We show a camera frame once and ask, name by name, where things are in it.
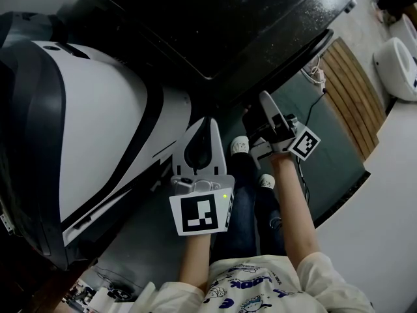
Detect person's right forearm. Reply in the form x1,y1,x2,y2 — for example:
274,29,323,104
269,151,323,267

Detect large white black appliance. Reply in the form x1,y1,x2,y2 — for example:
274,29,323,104
0,10,194,273

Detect black washing machine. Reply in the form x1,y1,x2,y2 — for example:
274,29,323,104
64,0,365,111

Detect person's blue jeans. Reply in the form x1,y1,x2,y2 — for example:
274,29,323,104
210,152,288,261

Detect person's left forearm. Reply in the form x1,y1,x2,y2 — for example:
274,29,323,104
177,232,218,289

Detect white power strip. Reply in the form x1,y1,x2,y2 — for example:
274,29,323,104
313,68,327,91

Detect wooden slat pallet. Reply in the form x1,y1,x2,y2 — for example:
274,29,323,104
320,37,388,162

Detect dark green floor mat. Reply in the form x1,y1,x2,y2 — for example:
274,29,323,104
80,72,371,285

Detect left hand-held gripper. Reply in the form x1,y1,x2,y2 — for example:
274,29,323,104
168,116,236,237

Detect white cable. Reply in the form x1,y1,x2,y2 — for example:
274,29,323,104
300,55,323,85

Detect person's white shoe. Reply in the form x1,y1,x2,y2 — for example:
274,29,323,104
229,134,252,157
258,173,278,191

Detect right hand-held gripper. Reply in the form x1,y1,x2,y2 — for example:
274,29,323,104
249,90,323,170

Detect person's cream printed shirt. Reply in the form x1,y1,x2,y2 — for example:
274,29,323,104
129,252,376,313

